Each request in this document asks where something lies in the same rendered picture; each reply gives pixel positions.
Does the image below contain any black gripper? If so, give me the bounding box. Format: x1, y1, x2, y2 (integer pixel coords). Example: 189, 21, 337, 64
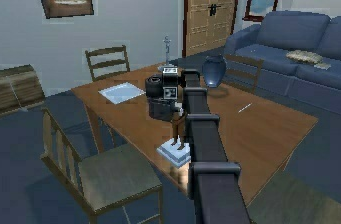
144, 75, 181, 122

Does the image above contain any pale blue flat sheet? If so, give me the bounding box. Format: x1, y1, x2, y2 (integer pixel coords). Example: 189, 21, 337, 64
97, 81, 147, 106

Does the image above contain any silver statuette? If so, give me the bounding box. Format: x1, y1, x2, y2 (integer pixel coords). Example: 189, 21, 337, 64
157, 35, 176, 73

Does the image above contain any blue vase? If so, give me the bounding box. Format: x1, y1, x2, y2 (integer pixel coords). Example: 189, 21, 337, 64
201, 54, 228, 89

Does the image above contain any brown wooden chair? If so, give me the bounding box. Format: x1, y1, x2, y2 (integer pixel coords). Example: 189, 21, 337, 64
84, 44, 132, 83
222, 53, 265, 95

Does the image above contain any wooden chair with grey seat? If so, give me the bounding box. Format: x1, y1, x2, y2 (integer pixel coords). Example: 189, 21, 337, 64
40, 106, 165, 224
246, 170, 341, 224

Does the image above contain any brown wooden room door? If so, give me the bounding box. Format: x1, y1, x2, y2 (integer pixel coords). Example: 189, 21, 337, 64
182, 0, 239, 58

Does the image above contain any brown wooden table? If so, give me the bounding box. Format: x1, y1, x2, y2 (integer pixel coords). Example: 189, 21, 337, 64
70, 61, 319, 206

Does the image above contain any brown framed picture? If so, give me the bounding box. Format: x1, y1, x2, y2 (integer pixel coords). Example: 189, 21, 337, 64
40, 0, 95, 20

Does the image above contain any red framed blue picture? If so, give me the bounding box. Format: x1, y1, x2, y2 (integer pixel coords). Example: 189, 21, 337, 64
242, 0, 279, 23

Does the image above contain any blue sofa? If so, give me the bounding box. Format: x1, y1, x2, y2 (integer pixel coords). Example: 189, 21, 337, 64
222, 10, 341, 123

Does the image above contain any brown wooden slatted cabinet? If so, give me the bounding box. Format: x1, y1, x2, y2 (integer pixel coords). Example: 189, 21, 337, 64
0, 64, 46, 123

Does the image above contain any beige crumpled cloth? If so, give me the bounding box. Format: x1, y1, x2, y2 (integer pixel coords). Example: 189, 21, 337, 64
284, 49, 333, 71

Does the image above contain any black door handle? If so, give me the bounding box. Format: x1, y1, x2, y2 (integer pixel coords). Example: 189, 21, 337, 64
207, 3, 222, 17

